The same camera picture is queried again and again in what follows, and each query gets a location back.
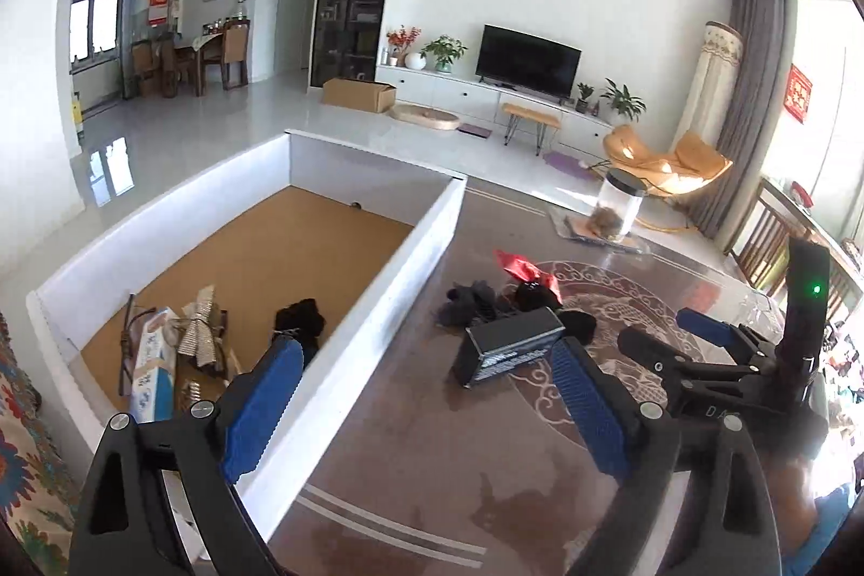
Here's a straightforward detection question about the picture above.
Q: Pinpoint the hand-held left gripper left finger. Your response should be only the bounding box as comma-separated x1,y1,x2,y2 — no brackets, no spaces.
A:
67,338,305,576

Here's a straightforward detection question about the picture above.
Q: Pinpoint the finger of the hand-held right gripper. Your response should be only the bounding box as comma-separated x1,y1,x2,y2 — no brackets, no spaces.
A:
617,325,744,398
677,308,777,371

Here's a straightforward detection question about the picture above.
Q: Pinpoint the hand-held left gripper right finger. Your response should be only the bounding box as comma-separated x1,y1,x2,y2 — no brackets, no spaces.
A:
549,338,784,576

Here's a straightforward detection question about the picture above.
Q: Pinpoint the rhinestone hair comb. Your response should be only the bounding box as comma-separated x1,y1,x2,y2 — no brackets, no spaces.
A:
177,380,207,414

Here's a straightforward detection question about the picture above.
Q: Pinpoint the rhinestone bow hair clip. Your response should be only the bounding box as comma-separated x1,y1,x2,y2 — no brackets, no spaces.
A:
165,282,228,376

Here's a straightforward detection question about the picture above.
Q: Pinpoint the large black velvet bow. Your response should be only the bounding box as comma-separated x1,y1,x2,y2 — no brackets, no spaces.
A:
273,298,328,369

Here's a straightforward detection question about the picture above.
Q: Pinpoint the black glossy box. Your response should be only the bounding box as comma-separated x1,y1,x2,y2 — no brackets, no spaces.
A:
451,307,566,392

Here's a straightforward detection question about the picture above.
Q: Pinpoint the blue and white ointment box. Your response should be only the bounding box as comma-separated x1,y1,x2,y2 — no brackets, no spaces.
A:
128,306,180,425

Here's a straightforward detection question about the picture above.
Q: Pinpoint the brown hair tie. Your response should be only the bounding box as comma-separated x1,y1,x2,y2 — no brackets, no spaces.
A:
118,293,158,399

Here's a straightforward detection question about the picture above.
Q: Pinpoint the white storage box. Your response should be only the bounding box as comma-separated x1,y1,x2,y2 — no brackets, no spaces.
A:
25,129,468,557

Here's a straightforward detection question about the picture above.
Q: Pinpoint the person's right forearm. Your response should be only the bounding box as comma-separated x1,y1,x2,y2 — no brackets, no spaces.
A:
766,458,855,570

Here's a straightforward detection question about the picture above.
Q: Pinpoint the brown patterned glass desktop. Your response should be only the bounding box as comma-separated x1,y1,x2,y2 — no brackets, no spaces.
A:
270,178,831,576

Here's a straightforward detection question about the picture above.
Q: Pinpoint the small black velvet scrunchie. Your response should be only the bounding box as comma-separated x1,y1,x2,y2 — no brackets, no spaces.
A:
560,309,599,346

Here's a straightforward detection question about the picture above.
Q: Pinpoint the wooden slatted chair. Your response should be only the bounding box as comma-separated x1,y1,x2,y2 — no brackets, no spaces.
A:
725,178,811,295

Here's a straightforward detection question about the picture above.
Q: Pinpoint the mat under jar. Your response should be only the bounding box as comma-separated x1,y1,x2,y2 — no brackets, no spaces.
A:
549,207,644,254

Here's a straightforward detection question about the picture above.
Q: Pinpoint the clear jar with black lid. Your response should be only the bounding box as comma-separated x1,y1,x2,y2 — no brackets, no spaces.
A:
586,167,651,243

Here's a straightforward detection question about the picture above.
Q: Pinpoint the red satin bow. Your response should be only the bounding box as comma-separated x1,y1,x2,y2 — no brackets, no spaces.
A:
495,249,564,308

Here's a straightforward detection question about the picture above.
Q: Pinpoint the black beaded scrunchie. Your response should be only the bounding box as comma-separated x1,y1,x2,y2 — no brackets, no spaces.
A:
435,279,504,329

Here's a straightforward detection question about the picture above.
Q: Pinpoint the orange lounge chair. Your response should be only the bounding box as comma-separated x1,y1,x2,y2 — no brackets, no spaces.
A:
602,124,734,216

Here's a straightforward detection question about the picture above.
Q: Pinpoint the grey curtain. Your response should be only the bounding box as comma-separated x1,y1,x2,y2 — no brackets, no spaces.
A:
688,0,788,241

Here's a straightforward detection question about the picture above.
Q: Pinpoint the floral patterned cloth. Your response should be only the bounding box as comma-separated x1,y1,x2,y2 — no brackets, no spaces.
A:
0,311,83,576

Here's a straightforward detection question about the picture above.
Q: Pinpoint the large leafy potted plant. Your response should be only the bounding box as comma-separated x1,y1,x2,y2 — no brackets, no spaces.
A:
599,78,648,124

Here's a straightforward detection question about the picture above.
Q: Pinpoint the red window decoration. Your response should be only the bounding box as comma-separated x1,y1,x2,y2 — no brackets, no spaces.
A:
784,64,815,124

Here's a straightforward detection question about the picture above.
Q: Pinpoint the covered standing air conditioner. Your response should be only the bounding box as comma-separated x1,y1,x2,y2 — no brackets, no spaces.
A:
675,21,745,146

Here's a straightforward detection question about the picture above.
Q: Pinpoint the orange bench stool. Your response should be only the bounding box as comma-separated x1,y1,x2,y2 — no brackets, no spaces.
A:
500,103,563,156

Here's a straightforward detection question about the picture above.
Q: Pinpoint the black television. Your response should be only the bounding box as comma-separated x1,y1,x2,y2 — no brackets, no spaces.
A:
475,24,583,98

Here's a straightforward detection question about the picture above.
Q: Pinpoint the round beige pet bed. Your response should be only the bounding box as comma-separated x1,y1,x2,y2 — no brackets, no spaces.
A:
390,103,462,132

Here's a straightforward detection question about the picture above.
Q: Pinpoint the cardboard box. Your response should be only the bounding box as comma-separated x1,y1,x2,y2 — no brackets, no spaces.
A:
321,76,398,116

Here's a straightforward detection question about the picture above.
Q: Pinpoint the white tv cabinet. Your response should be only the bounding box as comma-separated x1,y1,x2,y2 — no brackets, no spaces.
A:
374,63,617,146

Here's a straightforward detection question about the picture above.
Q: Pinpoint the wooden dining chair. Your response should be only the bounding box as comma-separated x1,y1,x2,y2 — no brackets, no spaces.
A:
219,21,251,92
131,39,180,98

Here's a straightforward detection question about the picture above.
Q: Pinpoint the green potted plant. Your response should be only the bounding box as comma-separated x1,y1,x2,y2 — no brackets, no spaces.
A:
420,35,469,75

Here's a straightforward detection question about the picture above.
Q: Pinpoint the wooden dining table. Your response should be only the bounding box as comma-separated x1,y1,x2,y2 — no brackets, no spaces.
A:
174,32,227,97

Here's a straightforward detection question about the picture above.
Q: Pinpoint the vase with red flowers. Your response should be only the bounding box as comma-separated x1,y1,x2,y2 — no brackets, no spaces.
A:
385,25,421,68

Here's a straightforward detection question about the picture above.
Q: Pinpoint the white interior door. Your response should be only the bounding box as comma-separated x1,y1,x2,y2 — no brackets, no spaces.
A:
279,0,316,75

